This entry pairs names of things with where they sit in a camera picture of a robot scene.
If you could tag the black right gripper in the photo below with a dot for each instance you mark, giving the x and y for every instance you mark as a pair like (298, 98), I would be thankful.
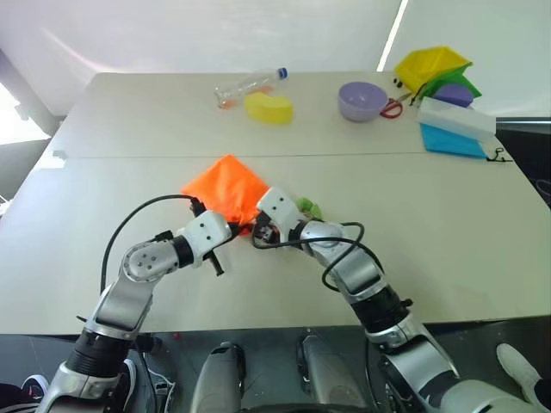
(267, 238)

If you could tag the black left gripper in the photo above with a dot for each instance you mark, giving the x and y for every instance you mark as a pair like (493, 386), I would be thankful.
(235, 230)

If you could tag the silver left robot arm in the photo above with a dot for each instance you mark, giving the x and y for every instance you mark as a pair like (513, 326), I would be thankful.
(129, 297)

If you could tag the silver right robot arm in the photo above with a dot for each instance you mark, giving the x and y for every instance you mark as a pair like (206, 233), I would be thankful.
(366, 275)

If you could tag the light green crumpled pouch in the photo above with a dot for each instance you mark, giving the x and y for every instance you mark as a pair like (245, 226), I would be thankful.
(309, 206)

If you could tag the yellow sponge block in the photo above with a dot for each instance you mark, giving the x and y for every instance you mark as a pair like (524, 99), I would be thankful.
(270, 107)

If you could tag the clear plastic bottle blue cap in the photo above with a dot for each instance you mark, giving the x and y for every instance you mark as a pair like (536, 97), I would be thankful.
(247, 85)

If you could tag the purple bowl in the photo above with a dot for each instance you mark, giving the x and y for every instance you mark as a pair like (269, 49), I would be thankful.
(362, 101)

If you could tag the black and white sneaker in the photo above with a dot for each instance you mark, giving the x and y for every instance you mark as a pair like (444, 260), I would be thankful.
(34, 387)
(130, 380)

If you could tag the white rectangular box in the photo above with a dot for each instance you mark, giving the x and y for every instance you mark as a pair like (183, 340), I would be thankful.
(456, 118)

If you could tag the bright white light strip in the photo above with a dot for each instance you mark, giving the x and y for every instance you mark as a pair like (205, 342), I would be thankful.
(391, 36)

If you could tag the yellow bin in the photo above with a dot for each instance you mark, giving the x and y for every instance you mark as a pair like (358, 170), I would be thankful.
(428, 64)

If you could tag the purple small bin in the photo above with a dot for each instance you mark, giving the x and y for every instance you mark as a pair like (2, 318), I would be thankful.
(454, 94)

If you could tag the green bin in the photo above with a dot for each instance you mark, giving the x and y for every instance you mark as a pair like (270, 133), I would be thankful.
(458, 79)

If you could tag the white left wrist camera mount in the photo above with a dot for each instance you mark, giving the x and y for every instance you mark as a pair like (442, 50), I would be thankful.
(206, 234)

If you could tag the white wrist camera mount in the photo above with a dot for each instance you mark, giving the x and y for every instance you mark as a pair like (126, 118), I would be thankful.
(206, 234)
(277, 206)

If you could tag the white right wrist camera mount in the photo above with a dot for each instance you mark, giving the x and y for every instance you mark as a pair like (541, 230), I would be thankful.
(277, 206)

